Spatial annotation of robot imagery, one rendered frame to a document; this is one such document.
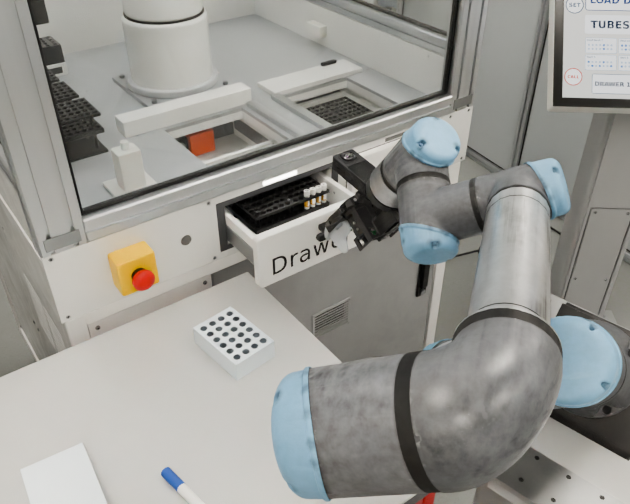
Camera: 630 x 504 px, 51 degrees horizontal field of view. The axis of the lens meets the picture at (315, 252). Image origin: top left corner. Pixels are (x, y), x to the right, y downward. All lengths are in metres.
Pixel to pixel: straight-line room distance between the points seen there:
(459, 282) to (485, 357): 2.05
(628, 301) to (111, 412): 2.02
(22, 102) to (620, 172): 1.46
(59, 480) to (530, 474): 0.67
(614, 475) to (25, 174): 0.98
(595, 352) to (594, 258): 1.17
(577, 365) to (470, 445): 0.41
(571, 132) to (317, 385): 2.46
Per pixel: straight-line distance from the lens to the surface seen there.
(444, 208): 0.87
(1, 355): 2.48
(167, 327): 1.26
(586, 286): 2.13
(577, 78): 1.69
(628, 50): 1.75
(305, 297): 1.57
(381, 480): 0.56
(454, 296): 2.52
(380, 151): 1.44
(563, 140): 2.98
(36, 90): 1.06
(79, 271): 1.21
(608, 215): 1.99
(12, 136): 1.07
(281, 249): 1.20
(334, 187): 1.38
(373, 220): 1.07
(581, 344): 0.92
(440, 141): 0.92
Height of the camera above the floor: 1.60
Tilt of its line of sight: 37 degrees down
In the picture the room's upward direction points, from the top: straight up
